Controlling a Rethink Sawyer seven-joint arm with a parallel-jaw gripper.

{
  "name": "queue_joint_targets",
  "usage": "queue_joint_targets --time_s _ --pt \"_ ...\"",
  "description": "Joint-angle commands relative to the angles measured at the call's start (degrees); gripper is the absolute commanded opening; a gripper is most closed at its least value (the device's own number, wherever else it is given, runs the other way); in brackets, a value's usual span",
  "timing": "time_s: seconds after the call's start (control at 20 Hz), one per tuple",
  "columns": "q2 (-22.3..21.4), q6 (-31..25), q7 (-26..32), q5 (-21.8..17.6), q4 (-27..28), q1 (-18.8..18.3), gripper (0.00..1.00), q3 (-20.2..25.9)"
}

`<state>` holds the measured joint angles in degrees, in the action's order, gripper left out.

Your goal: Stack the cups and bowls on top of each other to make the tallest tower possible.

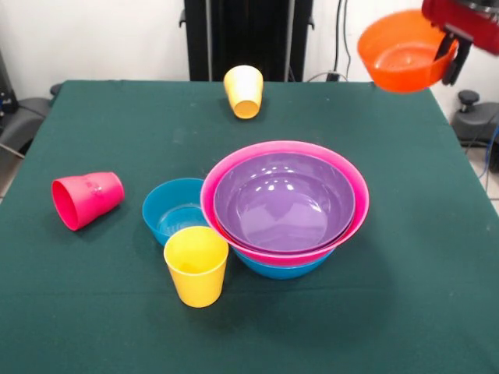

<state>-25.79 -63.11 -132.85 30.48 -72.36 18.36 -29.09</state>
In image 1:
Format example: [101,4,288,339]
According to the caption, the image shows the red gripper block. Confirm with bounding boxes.
[421,0,499,86]

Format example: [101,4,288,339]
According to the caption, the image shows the small orange plastic bowl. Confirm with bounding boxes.
[357,9,459,94]

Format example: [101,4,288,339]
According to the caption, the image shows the pink plastic bowl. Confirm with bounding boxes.
[200,139,370,267]

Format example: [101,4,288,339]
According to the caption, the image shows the purple plastic bowl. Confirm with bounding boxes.
[214,210,356,256]
[213,152,356,250]

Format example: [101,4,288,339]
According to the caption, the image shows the small blue plastic bowl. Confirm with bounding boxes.
[142,178,210,247]

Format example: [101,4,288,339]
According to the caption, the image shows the black equipment base with knob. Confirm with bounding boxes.
[451,90,499,147]

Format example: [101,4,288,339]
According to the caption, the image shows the yellow plastic cup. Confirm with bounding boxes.
[232,99,262,120]
[163,226,230,309]
[223,65,264,106]

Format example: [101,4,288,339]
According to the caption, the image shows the large blue plastic bowl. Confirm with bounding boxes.
[233,249,334,280]

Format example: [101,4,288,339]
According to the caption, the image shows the dark green tablecloth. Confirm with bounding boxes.
[0,79,499,374]

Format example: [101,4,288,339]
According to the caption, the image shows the red plastic cup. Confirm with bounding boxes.
[51,171,126,232]

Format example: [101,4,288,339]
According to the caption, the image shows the black padded equipment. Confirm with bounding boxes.
[0,97,54,157]

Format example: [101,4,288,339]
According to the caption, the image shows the dark device box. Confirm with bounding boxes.
[0,50,16,115]

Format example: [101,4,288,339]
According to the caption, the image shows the blue cable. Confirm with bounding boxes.
[481,124,499,192]

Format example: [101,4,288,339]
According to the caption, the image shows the black wall cable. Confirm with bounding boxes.
[342,0,352,78]
[333,0,342,76]

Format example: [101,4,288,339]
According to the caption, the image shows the grey cable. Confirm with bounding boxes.
[305,71,349,83]

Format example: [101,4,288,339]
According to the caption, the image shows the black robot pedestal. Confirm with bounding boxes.
[179,0,315,83]

